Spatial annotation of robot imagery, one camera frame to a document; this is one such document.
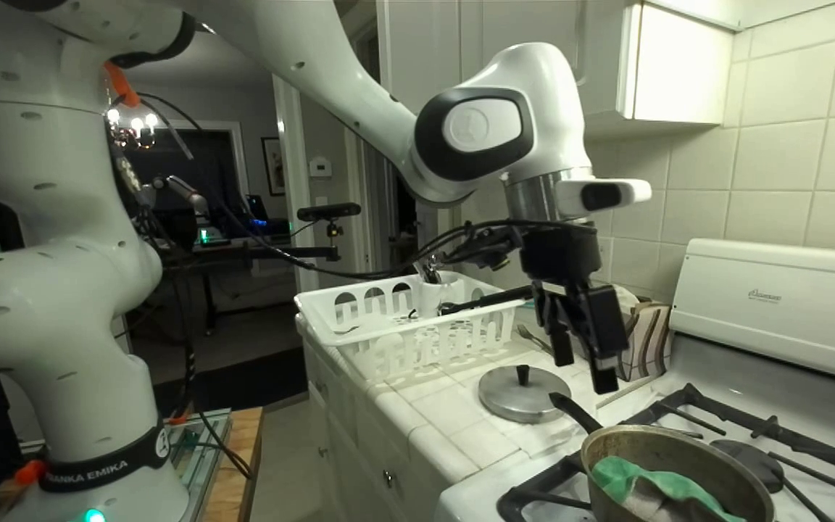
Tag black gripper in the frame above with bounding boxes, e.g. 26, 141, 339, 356
517, 221, 631, 398

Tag round metal pot lid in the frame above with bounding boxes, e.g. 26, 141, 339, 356
477, 361, 575, 427

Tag green cloth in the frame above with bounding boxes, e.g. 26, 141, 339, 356
589, 456, 748, 522

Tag metal table knife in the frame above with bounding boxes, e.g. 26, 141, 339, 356
517, 322, 557, 356

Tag striped folded kitchen towels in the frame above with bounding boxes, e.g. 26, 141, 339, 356
617, 299, 673, 382

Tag white utensil cup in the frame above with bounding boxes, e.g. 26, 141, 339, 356
416, 269, 484, 317

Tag white plastic dish rack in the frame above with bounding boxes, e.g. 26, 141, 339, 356
294, 269, 529, 389

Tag white gas stove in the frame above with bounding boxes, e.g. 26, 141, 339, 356
436, 238, 835, 522

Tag white base cabinet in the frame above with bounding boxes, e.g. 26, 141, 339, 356
300, 337, 458, 522

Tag white upper kitchen cabinet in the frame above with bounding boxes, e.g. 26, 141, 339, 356
374, 0, 738, 141

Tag dark background desk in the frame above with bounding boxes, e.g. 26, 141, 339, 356
146, 238, 342, 276

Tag wooden board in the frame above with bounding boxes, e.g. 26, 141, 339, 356
199, 404, 268, 522

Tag orange clip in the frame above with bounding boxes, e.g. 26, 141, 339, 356
10, 459, 51, 491

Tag black handled utensil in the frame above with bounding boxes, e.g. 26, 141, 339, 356
436, 286, 538, 318

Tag metal saucepan with black handle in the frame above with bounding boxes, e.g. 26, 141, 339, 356
549, 389, 780, 522

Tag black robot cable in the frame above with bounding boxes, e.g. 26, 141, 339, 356
262, 214, 538, 285

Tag black camera on tripod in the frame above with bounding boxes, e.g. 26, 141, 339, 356
297, 199, 367, 241

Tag framed wall picture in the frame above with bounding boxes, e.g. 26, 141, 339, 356
258, 134, 288, 199

